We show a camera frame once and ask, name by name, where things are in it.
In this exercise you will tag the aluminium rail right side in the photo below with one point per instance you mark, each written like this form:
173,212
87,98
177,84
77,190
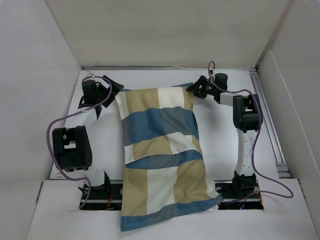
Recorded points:
279,159

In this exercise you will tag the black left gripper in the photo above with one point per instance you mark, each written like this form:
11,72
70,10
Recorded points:
115,88

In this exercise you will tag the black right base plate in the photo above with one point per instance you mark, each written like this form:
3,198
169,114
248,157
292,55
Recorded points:
243,199

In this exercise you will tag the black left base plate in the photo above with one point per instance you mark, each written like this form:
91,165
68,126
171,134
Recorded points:
105,199

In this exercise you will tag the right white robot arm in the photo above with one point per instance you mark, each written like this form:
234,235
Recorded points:
247,119

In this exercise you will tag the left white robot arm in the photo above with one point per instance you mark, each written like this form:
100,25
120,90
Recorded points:
70,146

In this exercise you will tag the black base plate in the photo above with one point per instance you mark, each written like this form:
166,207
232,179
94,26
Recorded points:
243,199
105,199

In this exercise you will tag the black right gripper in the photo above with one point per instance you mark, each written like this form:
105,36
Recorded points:
194,88

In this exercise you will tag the plaid beige blue pillowcase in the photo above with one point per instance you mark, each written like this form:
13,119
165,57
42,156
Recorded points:
164,169

